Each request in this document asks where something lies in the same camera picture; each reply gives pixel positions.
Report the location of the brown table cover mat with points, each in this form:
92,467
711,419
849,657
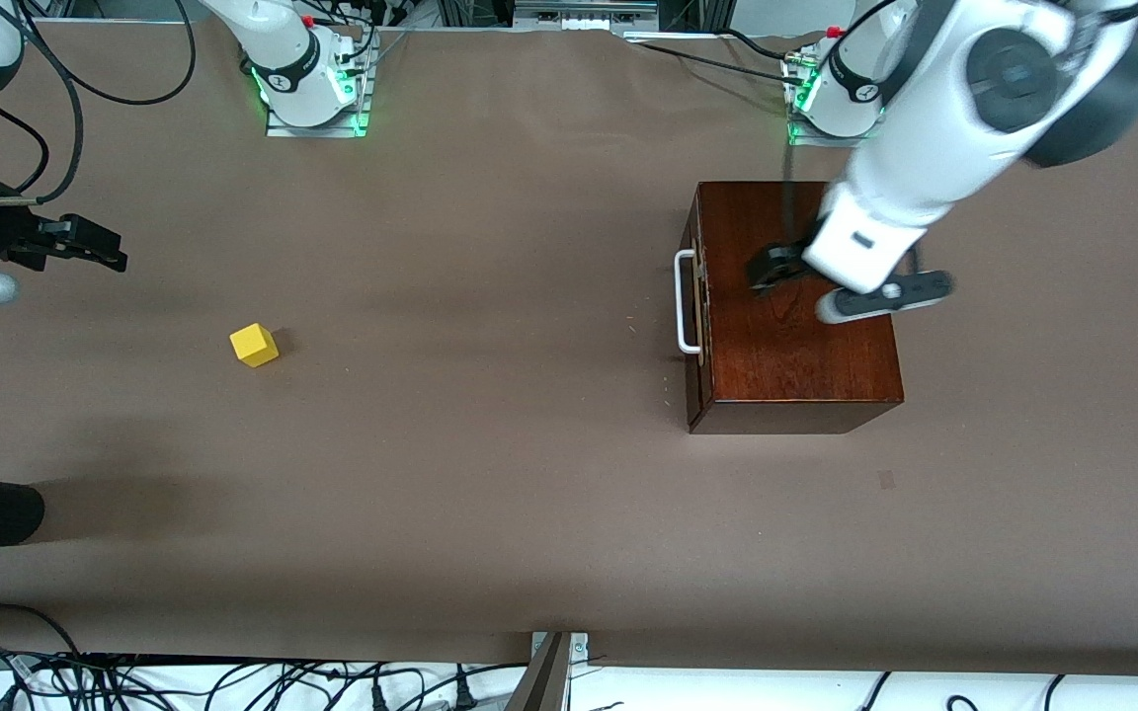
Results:
431,474

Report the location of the dark brown wooden cabinet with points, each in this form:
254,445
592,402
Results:
796,365

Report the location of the aluminium corner bracket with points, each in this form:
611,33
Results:
574,647

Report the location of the dark metal beam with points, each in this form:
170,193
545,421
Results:
541,681

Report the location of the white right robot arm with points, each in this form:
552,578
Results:
283,59

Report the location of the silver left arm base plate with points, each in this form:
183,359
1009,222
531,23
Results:
806,139

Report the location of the black power plug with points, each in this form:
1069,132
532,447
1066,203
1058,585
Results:
380,699
464,697

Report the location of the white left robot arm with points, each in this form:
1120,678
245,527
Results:
934,128

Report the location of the small clear tape square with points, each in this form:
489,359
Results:
886,480

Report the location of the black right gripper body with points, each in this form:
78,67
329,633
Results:
4,238

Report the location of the yellow cube block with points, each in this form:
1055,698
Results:
254,346

